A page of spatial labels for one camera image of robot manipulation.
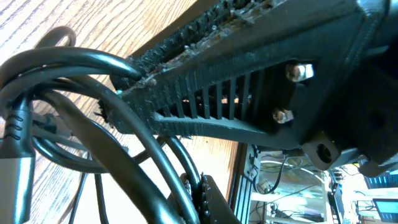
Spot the black usb cable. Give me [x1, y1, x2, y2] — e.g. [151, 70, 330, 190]
[0, 26, 203, 224]

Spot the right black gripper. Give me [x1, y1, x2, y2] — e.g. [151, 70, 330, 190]
[302, 1, 397, 177]

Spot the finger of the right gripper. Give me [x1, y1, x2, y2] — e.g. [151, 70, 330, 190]
[119, 18, 362, 149]
[111, 1, 280, 90]

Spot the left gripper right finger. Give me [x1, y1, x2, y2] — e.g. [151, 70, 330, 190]
[200, 174, 240, 224]

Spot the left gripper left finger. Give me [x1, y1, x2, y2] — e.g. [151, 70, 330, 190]
[167, 173, 199, 223]

